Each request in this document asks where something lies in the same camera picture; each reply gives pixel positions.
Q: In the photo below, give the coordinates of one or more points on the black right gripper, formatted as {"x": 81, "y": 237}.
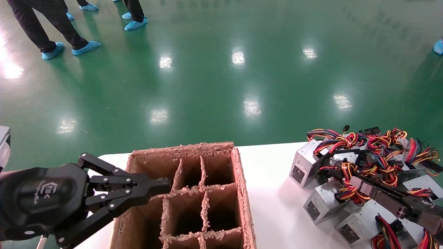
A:
{"x": 429, "y": 218}

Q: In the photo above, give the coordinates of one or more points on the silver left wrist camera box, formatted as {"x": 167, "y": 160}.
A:
{"x": 4, "y": 148}

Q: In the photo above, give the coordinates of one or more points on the person in black trousers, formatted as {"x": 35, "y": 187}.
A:
{"x": 134, "y": 8}
{"x": 83, "y": 2}
{"x": 38, "y": 20}

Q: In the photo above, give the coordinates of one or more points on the blue shoe cover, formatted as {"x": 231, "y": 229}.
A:
{"x": 89, "y": 7}
{"x": 135, "y": 24}
{"x": 70, "y": 16}
{"x": 126, "y": 16}
{"x": 86, "y": 47}
{"x": 439, "y": 46}
{"x": 52, "y": 52}

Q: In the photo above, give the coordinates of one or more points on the cardboard box with dividers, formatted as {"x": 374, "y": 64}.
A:
{"x": 245, "y": 214}

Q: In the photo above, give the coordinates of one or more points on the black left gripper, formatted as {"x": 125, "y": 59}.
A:
{"x": 41, "y": 197}

